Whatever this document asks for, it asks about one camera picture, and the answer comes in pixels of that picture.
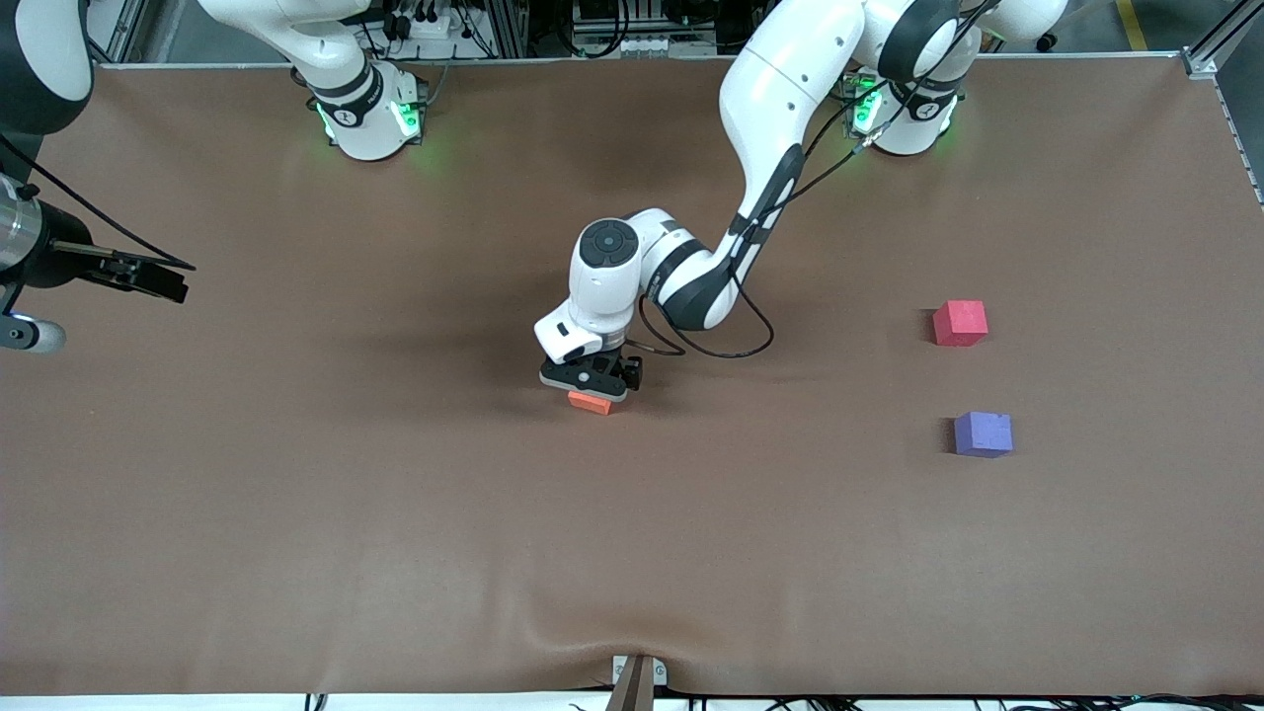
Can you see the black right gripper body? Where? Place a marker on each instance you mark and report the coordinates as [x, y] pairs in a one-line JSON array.
[[61, 259]]

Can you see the orange foam block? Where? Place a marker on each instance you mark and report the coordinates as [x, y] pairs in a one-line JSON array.
[[591, 405]]

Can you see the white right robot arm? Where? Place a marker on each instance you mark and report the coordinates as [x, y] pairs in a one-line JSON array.
[[365, 109]]

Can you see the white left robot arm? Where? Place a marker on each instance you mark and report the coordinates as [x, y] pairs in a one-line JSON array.
[[780, 99]]

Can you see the brown table mat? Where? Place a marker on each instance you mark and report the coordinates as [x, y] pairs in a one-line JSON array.
[[632, 543]]

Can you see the table edge clamp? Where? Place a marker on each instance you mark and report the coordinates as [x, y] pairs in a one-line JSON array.
[[637, 686]]

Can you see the red foam block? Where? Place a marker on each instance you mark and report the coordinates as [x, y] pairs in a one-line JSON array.
[[960, 321]]

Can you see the purple foam block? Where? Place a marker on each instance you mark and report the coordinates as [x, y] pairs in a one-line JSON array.
[[983, 433]]

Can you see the white power strip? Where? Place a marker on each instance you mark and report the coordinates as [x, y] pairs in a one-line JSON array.
[[430, 28]]

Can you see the aluminium frame post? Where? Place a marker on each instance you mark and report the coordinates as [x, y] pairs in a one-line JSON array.
[[506, 25]]

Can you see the aluminium corner frame rail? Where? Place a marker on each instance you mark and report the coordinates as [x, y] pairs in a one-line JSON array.
[[1200, 61]]

